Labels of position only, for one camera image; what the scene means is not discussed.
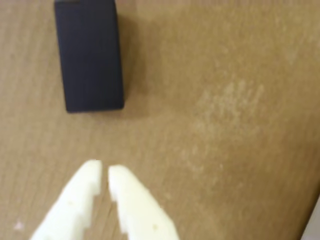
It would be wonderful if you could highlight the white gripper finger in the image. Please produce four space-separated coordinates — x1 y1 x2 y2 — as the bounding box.
29 159 104 240
107 164 181 240

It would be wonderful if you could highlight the black rectangular block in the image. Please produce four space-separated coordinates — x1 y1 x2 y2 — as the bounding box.
54 0 125 114

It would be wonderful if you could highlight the brown cardboard sheet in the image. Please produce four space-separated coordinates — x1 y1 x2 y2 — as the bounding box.
0 0 320 240

